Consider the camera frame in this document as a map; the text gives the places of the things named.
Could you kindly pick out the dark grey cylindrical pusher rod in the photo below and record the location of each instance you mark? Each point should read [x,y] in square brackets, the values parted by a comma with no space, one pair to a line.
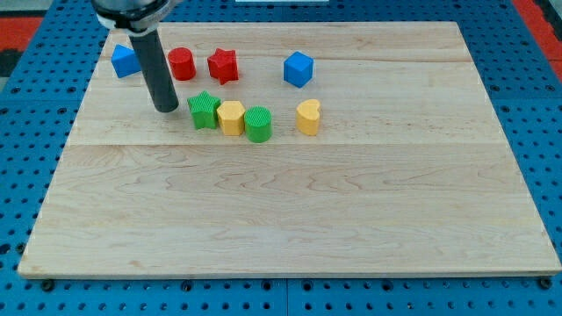
[155,70]

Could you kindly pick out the green star block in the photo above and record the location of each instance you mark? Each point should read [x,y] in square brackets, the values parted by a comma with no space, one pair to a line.
[203,108]

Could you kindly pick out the yellow hexagon block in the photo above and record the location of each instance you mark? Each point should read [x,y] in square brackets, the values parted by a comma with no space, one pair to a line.
[231,117]

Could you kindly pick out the red star block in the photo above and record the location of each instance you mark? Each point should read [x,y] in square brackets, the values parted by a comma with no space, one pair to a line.
[223,65]

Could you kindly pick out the red cylinder block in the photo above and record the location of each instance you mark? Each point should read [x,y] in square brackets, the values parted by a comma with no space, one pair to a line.
[182,63]

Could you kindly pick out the blue triangular block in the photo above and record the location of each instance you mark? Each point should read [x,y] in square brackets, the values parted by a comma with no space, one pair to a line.
[124,61]

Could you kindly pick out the green cylinder block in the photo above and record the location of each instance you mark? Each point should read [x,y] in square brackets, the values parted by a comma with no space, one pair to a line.
[257,122]

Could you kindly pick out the blue cube block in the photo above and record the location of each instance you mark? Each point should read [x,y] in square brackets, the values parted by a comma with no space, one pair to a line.
[298,69]

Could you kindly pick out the light wooden board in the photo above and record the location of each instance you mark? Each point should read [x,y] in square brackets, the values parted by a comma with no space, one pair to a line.
[409,175]

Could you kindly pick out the yellow heart block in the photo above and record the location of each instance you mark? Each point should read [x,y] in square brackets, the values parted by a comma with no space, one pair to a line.
[308,117]

